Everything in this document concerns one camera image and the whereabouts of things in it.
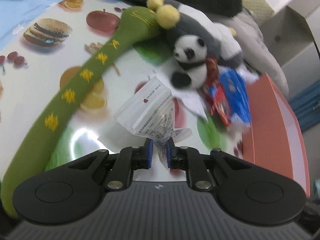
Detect fruit print plastic mat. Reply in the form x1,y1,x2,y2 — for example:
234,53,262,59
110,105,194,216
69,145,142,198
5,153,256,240
0,0,249,183

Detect beige quilted headboard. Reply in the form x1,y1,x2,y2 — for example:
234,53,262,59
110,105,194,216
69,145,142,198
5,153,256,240
242,0,274,25

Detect blue white tissue pack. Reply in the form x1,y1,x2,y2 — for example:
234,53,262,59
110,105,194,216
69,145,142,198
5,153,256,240
219,66,251,132

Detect green plush massage stick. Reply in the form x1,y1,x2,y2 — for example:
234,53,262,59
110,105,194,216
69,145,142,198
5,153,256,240
1,6,161,218

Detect blue curtain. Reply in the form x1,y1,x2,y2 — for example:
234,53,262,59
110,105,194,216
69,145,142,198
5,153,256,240
289,80,320,132

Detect pink cardboard box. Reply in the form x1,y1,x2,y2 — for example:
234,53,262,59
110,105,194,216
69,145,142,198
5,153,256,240
242,74,311,197

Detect grey white penguin plush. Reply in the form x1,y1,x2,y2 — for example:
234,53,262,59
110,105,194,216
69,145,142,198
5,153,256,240
146,0,244,69

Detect white wardrobe cabinet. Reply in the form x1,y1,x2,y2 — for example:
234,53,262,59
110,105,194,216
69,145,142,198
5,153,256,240
260,7,319,99

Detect small panda plush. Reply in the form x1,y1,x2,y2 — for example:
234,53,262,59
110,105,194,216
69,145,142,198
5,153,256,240
171,35,207,89

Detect clear zip plastic bag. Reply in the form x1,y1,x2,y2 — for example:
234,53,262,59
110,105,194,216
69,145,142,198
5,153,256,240
114,77,192,170

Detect red snack wrapper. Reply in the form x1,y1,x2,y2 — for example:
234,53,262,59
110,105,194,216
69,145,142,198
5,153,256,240
203,57,231,127

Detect white folded cloth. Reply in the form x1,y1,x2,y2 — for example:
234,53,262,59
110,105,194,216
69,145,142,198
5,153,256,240
152,62,261,119

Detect grey quilt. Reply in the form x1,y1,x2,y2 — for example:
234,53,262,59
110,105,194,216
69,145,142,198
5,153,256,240
227,7,290,97

